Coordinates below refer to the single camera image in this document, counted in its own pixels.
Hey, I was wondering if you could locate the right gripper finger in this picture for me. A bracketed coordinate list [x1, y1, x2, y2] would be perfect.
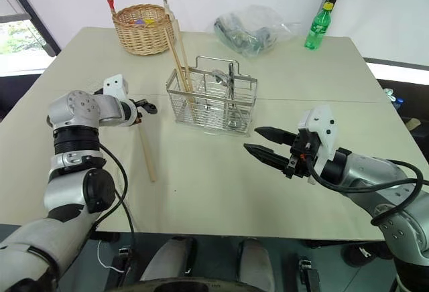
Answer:
[243, 143, 290, 170]
[254, 125, 298, 146]

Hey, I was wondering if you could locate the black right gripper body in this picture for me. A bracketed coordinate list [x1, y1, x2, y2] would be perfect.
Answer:
[283, 130, 320, 180]

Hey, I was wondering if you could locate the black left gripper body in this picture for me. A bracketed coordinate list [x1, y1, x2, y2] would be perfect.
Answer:
[133, 97, 150, 122]

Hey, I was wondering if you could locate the metal spoon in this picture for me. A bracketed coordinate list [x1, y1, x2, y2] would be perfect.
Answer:
[227, 62, 245, 131]
[199, 69, 230, 107]

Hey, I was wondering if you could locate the wooden chopstick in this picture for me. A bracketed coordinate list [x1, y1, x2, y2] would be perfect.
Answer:
[174, 18, 194, 92]
[165, 26, 195, 104]
[137, 123, 158, 184]

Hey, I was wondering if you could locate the clear plastic bag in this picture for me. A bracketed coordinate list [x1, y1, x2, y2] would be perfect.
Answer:
[213, 4, 303, 59]

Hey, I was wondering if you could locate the grey rounded robot leg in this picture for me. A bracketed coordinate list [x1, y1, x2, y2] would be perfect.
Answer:
[139, 236, 198, 283]
[237, 238, 276, 292]

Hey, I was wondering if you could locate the small blue capped bottle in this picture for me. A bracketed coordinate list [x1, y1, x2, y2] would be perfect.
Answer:
[383, 87, 404, 112]

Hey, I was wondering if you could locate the green plastic bottle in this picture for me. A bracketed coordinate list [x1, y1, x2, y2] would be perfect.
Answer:
[304, 1, 334, 51]

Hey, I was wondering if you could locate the black side furniture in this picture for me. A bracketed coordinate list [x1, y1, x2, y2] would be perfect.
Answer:
[363, 57, 429, 145]

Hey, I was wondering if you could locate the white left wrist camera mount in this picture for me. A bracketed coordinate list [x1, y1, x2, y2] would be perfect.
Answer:
[102, 74, 130, 102]

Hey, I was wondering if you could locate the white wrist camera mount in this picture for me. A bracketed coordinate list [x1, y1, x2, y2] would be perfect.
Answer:
[102, 74, 130, 102]
[296, 104, 336, 186]

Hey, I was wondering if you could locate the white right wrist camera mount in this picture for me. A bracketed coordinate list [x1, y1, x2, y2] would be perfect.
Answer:
[296, 104, 336, 186]

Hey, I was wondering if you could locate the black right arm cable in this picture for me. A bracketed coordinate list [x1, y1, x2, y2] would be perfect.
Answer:
[303, 157, 429, 228]

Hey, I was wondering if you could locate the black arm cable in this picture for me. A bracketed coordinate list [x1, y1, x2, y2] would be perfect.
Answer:
[303, 157, 429, 228]
[90, 143, 139, 263]

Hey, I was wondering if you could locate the metal wire basket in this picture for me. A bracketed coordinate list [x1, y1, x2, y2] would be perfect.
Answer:
[166, 56, 259, 138]

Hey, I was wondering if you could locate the wicker basket with handle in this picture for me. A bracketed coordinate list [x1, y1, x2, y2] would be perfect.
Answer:
[106, 0, 179, 57]

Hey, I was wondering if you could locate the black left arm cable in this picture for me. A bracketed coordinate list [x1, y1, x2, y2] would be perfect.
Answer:
[90, 143, 139, 263]

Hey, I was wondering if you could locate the black window frame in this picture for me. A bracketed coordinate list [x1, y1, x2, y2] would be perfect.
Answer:
[0, 0, 62, 58]

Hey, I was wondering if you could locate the thin white cable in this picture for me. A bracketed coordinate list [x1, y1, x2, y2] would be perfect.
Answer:
[97, 239, 125, 273]

